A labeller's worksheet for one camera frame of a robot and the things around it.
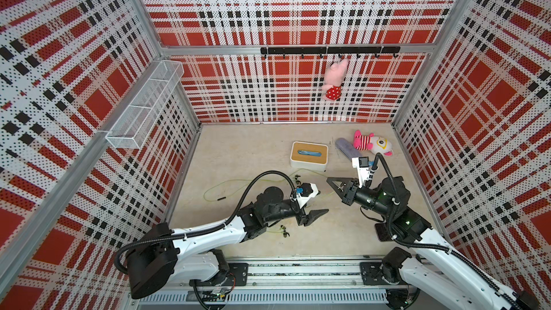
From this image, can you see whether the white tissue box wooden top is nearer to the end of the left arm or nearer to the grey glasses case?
the grey glasses case

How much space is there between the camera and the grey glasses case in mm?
1067

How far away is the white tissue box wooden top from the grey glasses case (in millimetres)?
89

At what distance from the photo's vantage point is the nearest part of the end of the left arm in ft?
1.87

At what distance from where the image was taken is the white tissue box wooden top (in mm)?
1015

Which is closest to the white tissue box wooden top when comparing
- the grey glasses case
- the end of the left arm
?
the grey glasses case

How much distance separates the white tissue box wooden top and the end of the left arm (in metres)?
0.36

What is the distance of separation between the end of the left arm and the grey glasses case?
1.52 ft
